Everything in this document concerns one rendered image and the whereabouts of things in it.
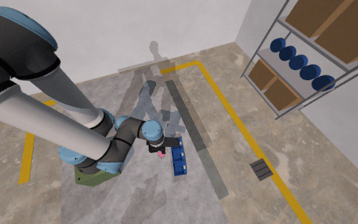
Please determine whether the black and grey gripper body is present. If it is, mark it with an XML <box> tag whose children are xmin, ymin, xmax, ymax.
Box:
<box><xmin>146</xmin><ymin>141</ymin><xmax>165</xmax><ymax>153</ymax></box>

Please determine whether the blue rack of bins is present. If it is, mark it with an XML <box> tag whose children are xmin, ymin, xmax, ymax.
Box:
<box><xmin>171</xmin><ymin>137</ymin><xmax>187</xmax><ymax>176</ymax></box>

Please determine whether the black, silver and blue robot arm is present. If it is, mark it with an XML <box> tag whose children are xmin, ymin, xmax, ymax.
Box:
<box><xmin>0</xmin><ymin>6</ymin><xmax>180</xmax><ymax>174</ymax></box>

